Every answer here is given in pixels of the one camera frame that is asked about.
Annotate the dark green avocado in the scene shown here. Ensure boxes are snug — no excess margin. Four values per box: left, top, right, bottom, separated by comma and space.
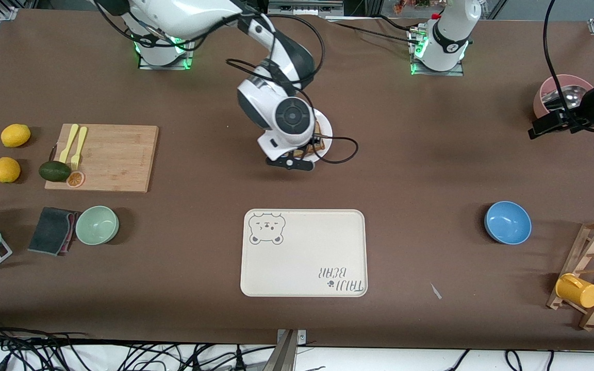
38, 161, 72, 182

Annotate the yellow plastic knife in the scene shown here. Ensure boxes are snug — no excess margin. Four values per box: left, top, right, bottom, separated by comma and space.
59, 124, 79, 164

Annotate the mint green bowl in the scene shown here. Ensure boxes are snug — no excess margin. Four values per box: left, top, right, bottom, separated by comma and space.
75, 206, 120, 245

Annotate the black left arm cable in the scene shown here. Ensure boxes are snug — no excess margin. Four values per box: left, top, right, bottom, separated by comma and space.
541, 0, 581, 122

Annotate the black cable on table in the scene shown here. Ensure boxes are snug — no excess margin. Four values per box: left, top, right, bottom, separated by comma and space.
327, 21, 417, 42

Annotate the blue bowl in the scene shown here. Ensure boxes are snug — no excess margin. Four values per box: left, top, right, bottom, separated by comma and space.
484, 201, 532, 245

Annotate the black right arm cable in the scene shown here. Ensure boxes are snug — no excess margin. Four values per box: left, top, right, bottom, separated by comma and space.
225, 14, 359, 164

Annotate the white round plate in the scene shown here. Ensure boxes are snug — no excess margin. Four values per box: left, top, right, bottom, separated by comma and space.
297, 107, 333, 165

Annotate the yellow mug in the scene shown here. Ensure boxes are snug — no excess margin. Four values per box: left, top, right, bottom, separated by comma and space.
555, 273, 594, 309

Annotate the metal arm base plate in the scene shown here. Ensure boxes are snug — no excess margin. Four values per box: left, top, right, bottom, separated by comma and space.
409, 28, 465, 77
138, 36, 197, 70

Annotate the bamboo cutting board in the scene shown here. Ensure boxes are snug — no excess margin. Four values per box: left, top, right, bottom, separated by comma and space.
44, 124, 159, 193

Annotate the dark folded cloth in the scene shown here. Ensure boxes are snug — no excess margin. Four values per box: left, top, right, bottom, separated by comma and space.
28, 207, 79, 256

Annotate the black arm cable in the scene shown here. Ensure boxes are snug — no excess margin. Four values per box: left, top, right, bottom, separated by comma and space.
541, 0, 581, 122
225, 14, 359, 164

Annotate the black cable bundle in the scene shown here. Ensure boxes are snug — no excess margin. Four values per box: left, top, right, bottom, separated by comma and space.
0, 317, 277, 371

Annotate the yellow plastic fork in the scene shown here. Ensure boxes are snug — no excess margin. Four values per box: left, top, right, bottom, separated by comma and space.
71, 127, 88, 171

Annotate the yellow lemon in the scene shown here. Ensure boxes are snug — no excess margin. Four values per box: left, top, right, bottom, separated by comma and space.
1, 124, 31, 148
0, 157, 21, 183

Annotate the black equipment box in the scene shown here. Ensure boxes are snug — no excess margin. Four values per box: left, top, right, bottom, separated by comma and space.
269, 0, 344, 16

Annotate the metal ladle spoon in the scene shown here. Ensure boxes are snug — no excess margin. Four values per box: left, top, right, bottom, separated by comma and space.
542, 85, 589, 112

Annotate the pink bowl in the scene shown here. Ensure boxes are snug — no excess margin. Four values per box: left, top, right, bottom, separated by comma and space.
533, 75, 594, 120

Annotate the cream bear print tray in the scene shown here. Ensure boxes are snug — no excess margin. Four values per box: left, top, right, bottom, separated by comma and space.
240, 209, 368, 298

